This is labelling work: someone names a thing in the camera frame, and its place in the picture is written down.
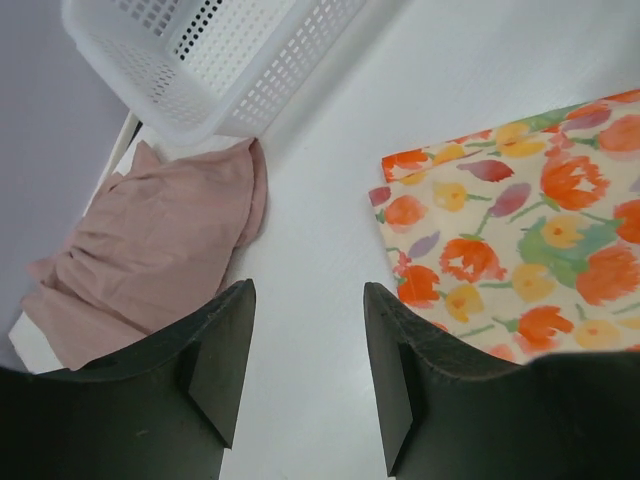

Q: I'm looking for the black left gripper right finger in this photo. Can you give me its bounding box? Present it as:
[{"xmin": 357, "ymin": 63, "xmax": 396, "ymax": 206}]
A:
[{"xmin": 363, "ymin": 283, "xmax": 639, "ymax": 479}]

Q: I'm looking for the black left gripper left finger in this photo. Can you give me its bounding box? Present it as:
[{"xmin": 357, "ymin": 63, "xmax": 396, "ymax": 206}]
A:
[{"xmin": 1, "ymin": 280, "xmax": 256, "ymax": 479}]

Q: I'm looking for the pink skirt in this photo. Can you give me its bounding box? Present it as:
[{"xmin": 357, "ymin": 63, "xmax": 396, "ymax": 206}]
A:
[{"xmin": 22, "ymin": 139, "xmax": 268, "ymax": 370}]

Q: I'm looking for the orange floral skirt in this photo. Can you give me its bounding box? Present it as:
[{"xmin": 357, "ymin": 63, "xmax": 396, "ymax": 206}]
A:
[{"xmin": 369, "ymin": 90, "xmax": 639, "ymax": 363}]

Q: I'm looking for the white plastic basket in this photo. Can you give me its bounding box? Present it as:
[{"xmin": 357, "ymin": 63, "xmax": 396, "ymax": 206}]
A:
[{"xmin": 61, "ymin": 0, "xmax": 364, "ymax": 146}]

